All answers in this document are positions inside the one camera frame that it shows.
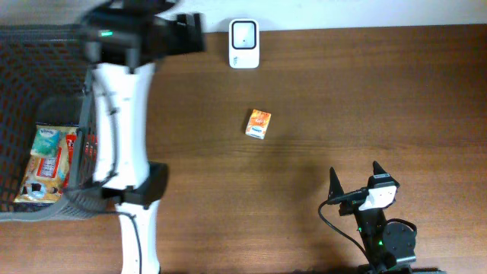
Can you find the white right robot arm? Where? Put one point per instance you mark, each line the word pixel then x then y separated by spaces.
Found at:
pixel 387 244

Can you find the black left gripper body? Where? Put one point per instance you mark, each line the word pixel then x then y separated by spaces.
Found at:
pixel 194 33

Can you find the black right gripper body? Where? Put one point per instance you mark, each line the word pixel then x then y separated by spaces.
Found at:
pixel 352 195

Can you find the orange tissue pack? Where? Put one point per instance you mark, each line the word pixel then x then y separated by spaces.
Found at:
pixel 258 124

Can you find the white barcode scanner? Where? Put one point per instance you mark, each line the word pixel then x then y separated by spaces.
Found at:
pixel 243 43

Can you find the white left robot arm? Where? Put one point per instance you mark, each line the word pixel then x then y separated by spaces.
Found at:
pixel 122 43

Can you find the grey plastic basket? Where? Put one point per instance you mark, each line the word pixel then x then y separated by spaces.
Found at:
pixel 45 81

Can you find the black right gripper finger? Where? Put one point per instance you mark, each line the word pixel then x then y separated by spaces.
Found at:
pixel 335 187
pixel 377 169

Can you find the teal tissue pack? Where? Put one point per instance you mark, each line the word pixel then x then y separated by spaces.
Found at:
pixel 45 144

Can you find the red snack bag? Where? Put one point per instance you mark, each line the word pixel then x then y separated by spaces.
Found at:
pixel 70 142

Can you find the yellow wet wipes pack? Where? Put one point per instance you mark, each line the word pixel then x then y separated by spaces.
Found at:
pixel 44 177

